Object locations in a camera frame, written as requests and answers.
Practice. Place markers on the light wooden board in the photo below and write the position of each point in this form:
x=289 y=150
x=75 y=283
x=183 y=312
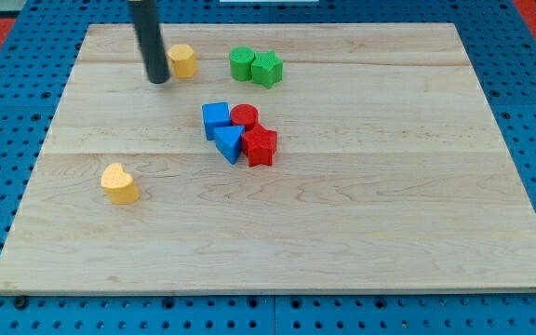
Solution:
x=390 y=176

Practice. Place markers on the yellow heart block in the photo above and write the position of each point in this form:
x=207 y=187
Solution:
x=118 y=185

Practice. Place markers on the yellow hexagon block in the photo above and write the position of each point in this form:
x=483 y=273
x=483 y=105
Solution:
x=182 y=60

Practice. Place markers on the green star block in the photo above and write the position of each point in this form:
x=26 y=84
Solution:
x=266 y=69

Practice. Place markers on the red cylinder block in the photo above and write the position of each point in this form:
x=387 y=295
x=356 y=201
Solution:
x=245 y=115

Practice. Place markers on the red star block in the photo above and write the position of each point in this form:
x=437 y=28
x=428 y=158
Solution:
x=259 y=146

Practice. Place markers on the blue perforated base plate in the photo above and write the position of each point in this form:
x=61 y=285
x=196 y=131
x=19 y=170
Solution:
x=35 y=63

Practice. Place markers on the blue triangle block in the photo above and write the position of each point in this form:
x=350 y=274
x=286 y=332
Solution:
x=228 y=142

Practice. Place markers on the green cylinder block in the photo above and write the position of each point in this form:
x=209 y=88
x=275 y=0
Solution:
x=240 y=59

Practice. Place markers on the black cylindrical robot arm stick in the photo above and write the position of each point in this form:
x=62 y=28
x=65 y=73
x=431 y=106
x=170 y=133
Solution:
x=147 y=28

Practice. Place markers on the blue cube block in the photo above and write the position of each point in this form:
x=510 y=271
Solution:
x=216 y=114

